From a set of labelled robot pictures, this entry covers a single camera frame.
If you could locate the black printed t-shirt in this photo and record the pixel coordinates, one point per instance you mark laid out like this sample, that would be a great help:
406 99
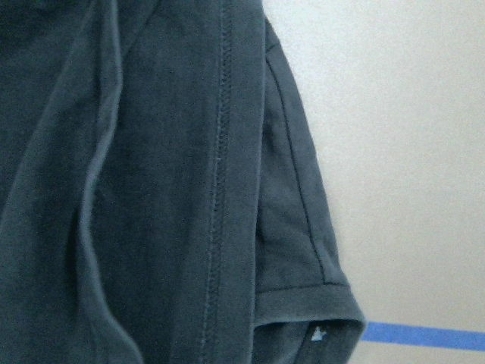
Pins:
161 200

